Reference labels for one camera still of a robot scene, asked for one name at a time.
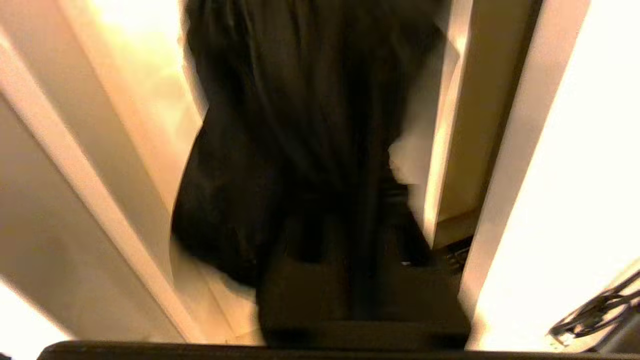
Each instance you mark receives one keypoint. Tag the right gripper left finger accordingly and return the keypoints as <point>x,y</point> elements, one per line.
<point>310,300</point>

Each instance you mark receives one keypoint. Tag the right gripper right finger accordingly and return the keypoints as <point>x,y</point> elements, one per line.
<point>415,305</point>

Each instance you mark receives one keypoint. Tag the black cloth garment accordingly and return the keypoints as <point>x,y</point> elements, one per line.
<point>300,100</point>

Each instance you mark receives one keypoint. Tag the white ribbed drawer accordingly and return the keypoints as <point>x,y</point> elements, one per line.
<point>125,75</point>

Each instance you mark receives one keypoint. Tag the white low cabinet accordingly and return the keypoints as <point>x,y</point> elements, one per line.
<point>575,150</point>

